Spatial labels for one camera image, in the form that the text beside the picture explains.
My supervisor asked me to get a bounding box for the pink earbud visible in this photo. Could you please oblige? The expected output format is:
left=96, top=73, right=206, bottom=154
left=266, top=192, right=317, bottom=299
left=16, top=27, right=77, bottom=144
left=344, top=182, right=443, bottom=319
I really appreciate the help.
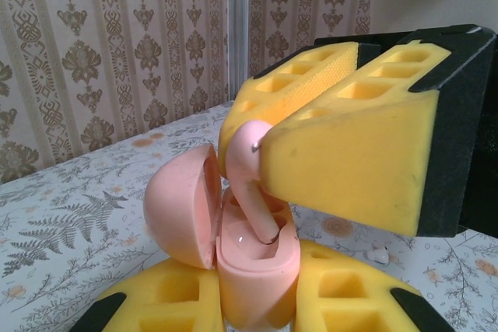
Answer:
left=224, top=120, right=279, bottom=246

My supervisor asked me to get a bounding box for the white earbud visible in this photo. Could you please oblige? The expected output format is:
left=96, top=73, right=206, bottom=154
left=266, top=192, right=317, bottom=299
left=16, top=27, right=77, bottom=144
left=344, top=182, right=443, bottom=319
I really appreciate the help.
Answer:
left=367, top=243, right=390, bottom=267

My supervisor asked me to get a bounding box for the pink earbud charging case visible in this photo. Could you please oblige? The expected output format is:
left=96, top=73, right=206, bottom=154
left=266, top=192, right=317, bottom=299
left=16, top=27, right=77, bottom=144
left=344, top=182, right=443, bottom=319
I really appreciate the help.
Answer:
left=142, top=144, right=303, bottom=332

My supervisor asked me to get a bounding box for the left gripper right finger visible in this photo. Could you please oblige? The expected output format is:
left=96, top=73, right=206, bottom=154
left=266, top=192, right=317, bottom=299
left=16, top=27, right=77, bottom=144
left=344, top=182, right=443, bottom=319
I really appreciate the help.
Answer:
left=291, top=238, right=456, bottom=332

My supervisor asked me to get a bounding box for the floral table cover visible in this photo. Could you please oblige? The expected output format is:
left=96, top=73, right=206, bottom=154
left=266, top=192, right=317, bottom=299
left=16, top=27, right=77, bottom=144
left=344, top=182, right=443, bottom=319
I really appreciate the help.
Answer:
left=0, top=100, right=498, bottom=332

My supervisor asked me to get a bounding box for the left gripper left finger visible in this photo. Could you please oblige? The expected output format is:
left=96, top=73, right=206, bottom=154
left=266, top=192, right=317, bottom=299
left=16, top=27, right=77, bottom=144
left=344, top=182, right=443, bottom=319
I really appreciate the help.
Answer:
left=75, top=257, right=226, bottom=332

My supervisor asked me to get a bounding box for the aluminium corner post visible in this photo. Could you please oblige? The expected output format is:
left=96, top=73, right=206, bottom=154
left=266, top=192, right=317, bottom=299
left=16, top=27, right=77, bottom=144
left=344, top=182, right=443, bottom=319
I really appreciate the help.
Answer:
left=228, top=0, right=251, bottom=106

